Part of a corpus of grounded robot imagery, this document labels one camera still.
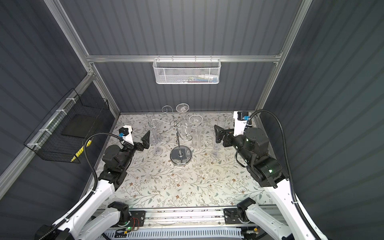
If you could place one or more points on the items in white basket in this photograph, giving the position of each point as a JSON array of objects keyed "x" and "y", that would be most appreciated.
[{"x": 199, "y": 79}]

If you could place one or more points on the yellow black striped item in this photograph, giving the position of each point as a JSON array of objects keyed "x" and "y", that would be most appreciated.
[{"x": 80, "y": 151}]

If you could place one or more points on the black wire basket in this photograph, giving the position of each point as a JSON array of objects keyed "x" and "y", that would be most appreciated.
[{"x": 66, "y": 131}]

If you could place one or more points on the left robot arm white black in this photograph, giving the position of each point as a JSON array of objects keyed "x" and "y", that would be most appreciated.
[{"x": 117, "y": 159}]

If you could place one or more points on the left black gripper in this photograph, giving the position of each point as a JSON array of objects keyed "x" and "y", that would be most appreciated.
[{"x": 140, "y": 147}]

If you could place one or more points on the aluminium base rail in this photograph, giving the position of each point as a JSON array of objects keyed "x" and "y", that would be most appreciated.
[{"x": 180, "y": 217}]

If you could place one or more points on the chrome wine glass rack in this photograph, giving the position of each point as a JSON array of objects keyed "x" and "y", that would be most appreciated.
[{"x": 180, "y": 155}]

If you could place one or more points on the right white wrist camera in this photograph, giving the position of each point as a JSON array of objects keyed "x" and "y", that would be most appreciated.
[{"x": 242, "y": 122}]

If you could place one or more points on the floral patterned table mat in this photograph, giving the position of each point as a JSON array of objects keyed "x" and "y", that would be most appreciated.
[{"x": 154, "y": 182}]

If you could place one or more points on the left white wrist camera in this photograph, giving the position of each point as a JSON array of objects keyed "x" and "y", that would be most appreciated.
[{"x": 125, "y": 133}]

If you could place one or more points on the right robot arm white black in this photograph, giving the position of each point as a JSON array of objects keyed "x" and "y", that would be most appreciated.
[{"x": 252, "y": 146}]

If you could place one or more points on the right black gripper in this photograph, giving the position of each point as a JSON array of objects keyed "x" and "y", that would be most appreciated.
[{"x": 229, "y": 134}]

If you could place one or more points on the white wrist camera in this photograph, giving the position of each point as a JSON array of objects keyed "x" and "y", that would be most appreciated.
[
  {"x": 125, "y": 133},
  {"x": 242, "y": 122}
]

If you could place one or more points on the white wire mesh basket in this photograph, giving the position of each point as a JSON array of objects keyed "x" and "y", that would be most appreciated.
[{"x": 167, "y": 72}]

